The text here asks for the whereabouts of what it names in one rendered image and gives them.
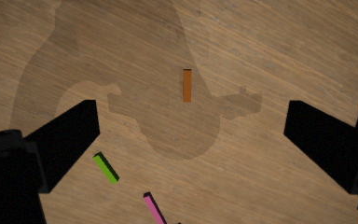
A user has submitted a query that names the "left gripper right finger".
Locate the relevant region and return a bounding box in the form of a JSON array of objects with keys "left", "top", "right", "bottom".
[{"left": 283, "top": 100, "right": 358, "bottom": 195}]

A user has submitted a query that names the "pink rod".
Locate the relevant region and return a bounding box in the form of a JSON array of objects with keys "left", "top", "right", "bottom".
[{"left": 143, "top": 191, "right": 167, "bottom": 224}]

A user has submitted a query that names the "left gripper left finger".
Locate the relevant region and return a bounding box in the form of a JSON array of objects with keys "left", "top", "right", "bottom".
[{"left": 0, "top": 100, "right": 100, "bottom": 224}]

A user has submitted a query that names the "orange rod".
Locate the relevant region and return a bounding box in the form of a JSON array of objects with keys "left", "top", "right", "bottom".
[{"left": 183, "top": 69, "right": 192, "bottom": 103}]

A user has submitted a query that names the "lime green rod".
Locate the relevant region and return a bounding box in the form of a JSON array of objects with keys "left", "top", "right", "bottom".
[{"left": 93, "top": 152, "right": 119, "bottom": 184}]

